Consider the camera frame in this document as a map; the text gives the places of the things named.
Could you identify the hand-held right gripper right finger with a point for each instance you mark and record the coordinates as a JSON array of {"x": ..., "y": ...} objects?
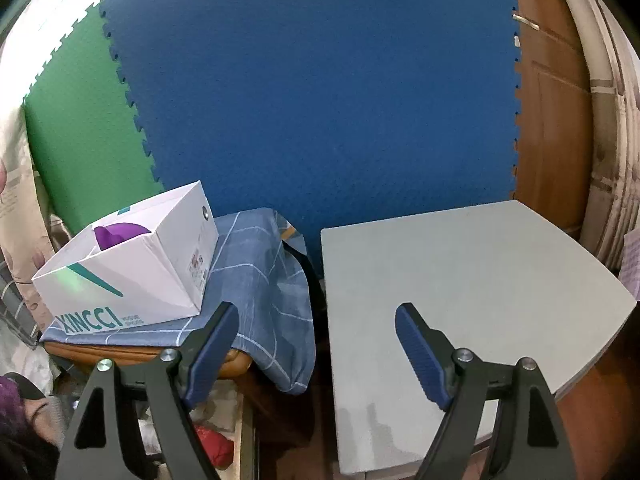
[{"x": 420, "y": 355}]

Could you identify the white printed sheet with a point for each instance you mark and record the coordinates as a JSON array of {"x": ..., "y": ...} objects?
[{"x": 35, "y": 365}]

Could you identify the red underwear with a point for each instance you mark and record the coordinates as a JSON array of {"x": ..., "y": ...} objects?
[{"x": 212, "y": 447}]

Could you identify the blue checked cloth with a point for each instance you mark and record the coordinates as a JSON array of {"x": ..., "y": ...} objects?
[{"x": 265, "y": 285}]

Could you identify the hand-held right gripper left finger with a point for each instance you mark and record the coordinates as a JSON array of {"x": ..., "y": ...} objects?
[{"x": 210, "y": 355}]

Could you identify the green foam mat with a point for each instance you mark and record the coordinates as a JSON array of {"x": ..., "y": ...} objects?
[{"x": 85, "y": 135}]

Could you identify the wooden drawer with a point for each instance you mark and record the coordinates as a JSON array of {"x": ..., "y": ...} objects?
[{"x": 247, "y": 435}]

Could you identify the wooden nightstand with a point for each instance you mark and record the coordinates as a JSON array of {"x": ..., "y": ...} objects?
[{"x": 235, "y": 366}]

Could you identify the beige rolled mat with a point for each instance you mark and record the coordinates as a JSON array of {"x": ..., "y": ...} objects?
[{"x": 610, "y": 135}]

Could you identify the wooden door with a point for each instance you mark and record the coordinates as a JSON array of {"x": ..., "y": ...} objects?
[{"x": 550, "y": 135}]

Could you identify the white shoe box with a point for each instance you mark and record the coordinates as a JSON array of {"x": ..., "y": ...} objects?
[{"x": 150, "y": 280}]

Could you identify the grey plaid bedding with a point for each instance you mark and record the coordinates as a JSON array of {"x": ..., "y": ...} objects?
[{"x": 12, "y": 305}]

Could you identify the grey table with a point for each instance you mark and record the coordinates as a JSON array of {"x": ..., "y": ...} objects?
[{"x": 475, "y": 285}]

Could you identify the purple underwear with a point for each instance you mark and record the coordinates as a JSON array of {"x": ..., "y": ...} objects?
[{"x": 117, "y": 235}]

